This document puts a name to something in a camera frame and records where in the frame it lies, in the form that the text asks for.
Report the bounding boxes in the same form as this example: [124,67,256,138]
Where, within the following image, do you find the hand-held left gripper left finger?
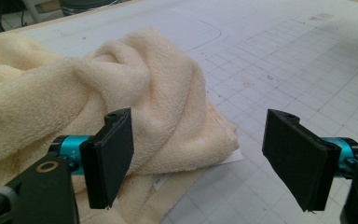
[48,106,135,210]

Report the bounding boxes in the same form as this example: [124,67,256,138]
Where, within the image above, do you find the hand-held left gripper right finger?
[261,108,358,213]

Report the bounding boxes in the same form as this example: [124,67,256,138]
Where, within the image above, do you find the cream terry towel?
[0,27,244,224]

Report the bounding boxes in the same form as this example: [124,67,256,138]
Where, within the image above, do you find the grey round bin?
[59,0,120,17]

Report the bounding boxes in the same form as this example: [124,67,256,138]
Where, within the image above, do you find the white stand leg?
[21,0,44,24]

